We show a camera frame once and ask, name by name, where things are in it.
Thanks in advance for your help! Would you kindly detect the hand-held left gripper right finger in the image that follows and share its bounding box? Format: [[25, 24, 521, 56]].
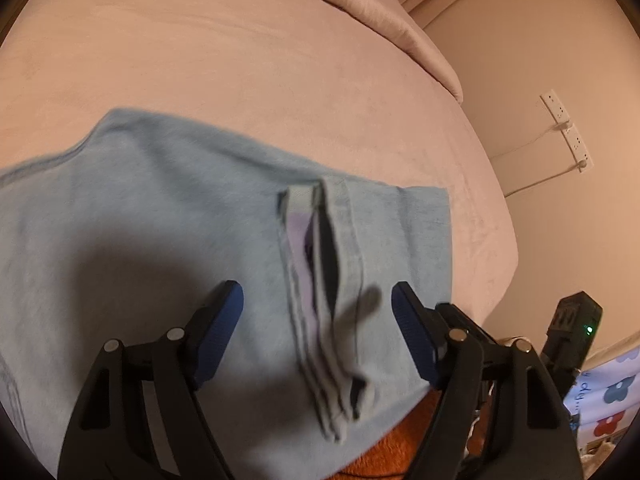
[[391, 281, 584, 480]]

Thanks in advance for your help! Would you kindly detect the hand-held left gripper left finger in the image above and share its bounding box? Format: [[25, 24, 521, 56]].
[[57, 280, 246, 480]]

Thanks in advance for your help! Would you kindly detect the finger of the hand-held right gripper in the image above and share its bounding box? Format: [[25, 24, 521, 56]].
[[435, 303, 502, 349]]

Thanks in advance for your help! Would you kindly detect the floral printed cloth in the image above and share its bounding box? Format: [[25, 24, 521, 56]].
[[562, 342, 640, 463]]

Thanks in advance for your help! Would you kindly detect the orange cloth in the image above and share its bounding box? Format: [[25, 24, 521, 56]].
[[337, 387, 446, 480]]

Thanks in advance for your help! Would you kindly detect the pink bed sheet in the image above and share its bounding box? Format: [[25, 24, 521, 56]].
[[0, 0, 519, 480]]

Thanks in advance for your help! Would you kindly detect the white cable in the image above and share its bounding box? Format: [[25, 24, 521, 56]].
[[502, 160, 588, 199], [489, 120, 572, 161]]

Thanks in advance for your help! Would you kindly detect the white wall socket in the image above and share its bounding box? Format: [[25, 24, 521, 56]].
[[562, 122, 596, 174], [539, 89, 568, 126]]

